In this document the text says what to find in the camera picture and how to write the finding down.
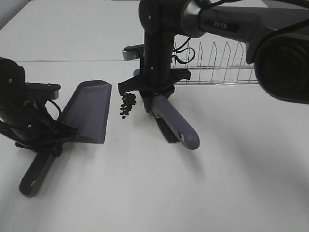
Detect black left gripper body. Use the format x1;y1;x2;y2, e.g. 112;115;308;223
0;101;78;151

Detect black right camera cable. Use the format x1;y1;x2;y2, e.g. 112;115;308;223
171;36;196;65

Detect grey hand brush black bristles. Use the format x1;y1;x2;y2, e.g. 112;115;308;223
149;91;200;150

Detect metal wire dish rack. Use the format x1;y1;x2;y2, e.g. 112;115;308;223
171;41;258;85

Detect black left camera cable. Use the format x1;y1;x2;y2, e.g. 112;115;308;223
44;99;62;121

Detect black camera cable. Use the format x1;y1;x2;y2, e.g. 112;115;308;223
44;99;62;121
171;36;196;65

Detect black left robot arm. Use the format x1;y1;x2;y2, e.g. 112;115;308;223
0;58;78;157

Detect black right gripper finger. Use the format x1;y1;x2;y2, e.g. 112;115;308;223
164;85;175;98
140;91;154;113

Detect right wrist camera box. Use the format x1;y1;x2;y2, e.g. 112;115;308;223
122;44;144;61

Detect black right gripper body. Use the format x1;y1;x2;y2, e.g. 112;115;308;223
118;32;191;95

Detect pile of coffee beans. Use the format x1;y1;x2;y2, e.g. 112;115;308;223
120;93;137;119

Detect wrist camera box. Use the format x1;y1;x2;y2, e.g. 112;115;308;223
122;44;144;61
26;83;61;100

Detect grey plastic dustpan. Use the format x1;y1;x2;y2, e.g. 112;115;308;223
19;80;112;197

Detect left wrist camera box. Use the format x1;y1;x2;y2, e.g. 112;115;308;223
26;83;61;100

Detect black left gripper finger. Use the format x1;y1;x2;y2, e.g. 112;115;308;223
52;142;63;157

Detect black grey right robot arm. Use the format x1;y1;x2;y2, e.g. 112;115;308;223
118;0;309;111

